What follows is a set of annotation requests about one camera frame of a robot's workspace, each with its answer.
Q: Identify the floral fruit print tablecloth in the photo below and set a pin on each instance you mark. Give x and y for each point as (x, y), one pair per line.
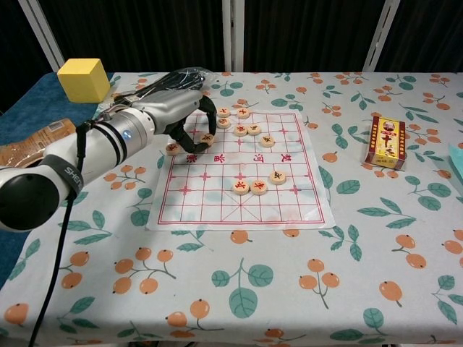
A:
(253, 274)

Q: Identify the wooden chess piece red character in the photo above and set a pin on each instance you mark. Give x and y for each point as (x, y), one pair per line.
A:
(224, 112)
(224, 123)
(240, 130)
(171, 149)
(241, 187)
(244, 112)
(259, 187)

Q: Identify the wooden chess piece black character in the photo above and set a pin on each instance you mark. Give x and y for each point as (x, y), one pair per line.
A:
(207, 137)
(254, 128)
(267, 141)
(278, 176)

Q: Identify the yellow cube block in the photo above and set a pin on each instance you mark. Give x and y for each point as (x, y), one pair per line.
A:
(85, 81)

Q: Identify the black curtain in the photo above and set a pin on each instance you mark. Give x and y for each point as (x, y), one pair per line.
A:
(144, 32)

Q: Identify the white upright frame post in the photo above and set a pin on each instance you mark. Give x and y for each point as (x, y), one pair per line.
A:
(233, 34)

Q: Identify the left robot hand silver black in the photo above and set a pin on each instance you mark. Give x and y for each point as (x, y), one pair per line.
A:
(173, 110)

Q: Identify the white paper chess board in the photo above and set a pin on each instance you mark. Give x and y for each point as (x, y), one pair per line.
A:
(217, 202)

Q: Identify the red yellow spice box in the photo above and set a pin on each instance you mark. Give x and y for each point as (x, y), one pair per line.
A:
(385, 144)

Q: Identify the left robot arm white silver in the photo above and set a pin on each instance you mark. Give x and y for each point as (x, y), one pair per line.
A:
(90, 152)

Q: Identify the blue cloth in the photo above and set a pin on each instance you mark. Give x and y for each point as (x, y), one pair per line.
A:
(25, 105)

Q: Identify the teal paper sheet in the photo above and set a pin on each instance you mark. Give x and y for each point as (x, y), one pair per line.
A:
(456, 159)

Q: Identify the white slanted frame post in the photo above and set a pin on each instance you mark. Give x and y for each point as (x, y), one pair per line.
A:
(380, 34)
(43, 34)

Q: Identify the black item in plastic bag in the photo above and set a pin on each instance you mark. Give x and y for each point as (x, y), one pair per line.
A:
(173, 81)

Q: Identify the brown snack packet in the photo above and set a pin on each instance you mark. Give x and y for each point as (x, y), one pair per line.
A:
(40, 139)

